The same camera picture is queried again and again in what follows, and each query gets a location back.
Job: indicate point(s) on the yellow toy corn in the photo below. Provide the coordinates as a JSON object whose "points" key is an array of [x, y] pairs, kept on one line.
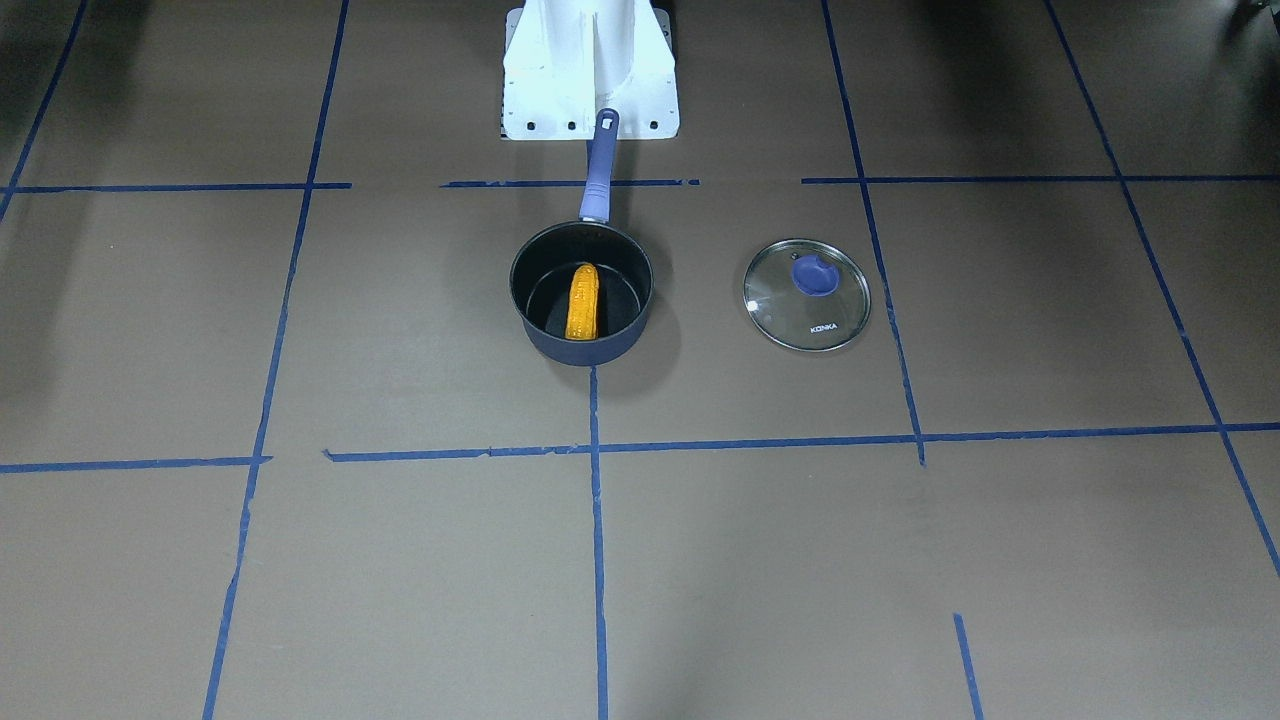
{"points": [[581, 321]]}

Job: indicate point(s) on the dark blue saucepan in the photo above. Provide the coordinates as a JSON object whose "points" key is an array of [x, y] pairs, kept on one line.
{"points": [[540, 274]]}

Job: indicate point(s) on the glass pot lid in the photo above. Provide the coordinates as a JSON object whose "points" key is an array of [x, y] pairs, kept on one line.
{"points": [[806, 295]]}

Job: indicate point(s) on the white pedestal column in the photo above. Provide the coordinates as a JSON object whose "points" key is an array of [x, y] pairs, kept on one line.
{"points": [[563, 61]]}

